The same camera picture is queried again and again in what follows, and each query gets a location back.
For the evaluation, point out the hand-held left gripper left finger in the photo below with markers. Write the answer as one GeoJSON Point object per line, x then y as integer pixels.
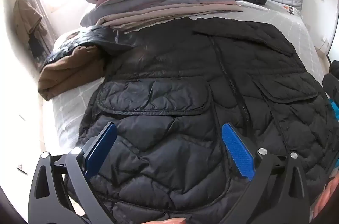
{"type": "Point", "coordinates": [102, 147]}

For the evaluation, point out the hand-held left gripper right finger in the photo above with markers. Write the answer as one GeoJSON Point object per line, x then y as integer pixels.
{"type": "Point", "coordinates": [238, 152]}

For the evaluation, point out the black quilted jacket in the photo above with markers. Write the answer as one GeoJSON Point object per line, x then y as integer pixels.
{"type": "Point", "coordinates": [185, 81]}

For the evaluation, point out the bed with white grid sheet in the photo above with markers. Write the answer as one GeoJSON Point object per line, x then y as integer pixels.
{"type": "Point", "coordinates": [291, 25]}

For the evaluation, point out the brown coat with black lining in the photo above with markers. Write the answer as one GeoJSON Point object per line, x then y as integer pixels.
{"type": "Point", "coordinates": [68, 70]}

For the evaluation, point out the orange black label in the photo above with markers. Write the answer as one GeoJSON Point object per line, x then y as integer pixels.
{"type": "Point", "coordinates": [289, 10]}

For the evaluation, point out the hanging dark garment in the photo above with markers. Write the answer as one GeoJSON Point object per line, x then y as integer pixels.
{"type": "Point", "coordinates": [37, 46]}

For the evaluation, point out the hanging brown coat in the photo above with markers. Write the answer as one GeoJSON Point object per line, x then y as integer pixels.
{"type": "Point", "coordinates": [25, 17]}

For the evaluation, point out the stack of folded blankets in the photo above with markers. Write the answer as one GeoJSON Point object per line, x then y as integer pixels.
{"type": "Point", "coordinates": [159, 1]}

